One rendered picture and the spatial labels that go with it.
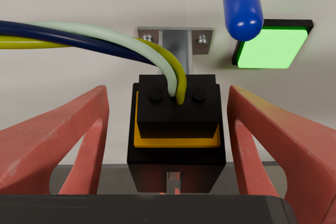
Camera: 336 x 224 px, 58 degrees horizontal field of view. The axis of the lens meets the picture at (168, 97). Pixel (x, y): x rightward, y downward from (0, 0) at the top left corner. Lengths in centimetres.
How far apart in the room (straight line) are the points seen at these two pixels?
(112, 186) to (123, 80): 126
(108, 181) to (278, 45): 133
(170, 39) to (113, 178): 129
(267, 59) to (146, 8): 8
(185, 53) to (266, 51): 5
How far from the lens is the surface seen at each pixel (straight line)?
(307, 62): 24
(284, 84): 26
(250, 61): 21
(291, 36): 19
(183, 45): 20
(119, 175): 145
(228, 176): 142
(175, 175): 16
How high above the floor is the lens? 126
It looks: 77 degrees down
